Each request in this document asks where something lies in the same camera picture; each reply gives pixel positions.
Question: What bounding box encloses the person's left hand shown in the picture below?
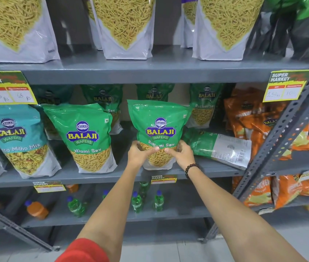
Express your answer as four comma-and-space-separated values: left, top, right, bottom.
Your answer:
127, 140, 160, 170

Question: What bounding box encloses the person's left forearm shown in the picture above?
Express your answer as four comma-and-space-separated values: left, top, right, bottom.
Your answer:
76, 163, 144, 262

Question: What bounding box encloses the white yellow snack packet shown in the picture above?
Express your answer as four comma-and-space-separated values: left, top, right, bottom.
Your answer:
82, 0, 103, 51
192, 0, 266, 61
180, 0, 199, 48
89, 0, 156, 60
0, 0, 61, 63

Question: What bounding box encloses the green sev snack pouch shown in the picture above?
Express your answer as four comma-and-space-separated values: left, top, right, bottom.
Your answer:
127, 99, 193, 171

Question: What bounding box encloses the group of green snack packets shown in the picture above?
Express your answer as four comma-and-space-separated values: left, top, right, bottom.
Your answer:
32, 83, 253, 174

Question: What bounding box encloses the person's right hand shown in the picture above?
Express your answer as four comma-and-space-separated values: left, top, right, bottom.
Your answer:
164, 140, 196, 170

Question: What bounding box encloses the red shirt sleeve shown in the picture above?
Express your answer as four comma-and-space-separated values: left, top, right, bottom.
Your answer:
55, 238, 110, 262

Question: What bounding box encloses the black bead bracelet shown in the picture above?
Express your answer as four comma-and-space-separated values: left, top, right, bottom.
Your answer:
184, 163, 202, 179

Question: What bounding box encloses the grey metal shelf rack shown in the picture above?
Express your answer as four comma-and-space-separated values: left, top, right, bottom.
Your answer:
0, 43, 309, 252
232, 150, 309, 225

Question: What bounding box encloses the small yellow price tag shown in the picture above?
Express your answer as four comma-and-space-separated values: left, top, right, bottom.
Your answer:
33, 181, 67, 193
151, 174, 178, 185

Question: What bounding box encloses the large yellow price tag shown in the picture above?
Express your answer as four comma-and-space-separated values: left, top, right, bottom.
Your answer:
0, 70, 38, 106
263, 69, 309, 103

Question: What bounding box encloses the person's right forearm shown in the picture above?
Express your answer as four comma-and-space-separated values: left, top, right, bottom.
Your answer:
186, 165, 308, 262

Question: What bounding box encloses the pile of orange snack packets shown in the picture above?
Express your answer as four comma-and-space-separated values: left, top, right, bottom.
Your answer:
231, 170, 309, 214
223, 88, 309, 161

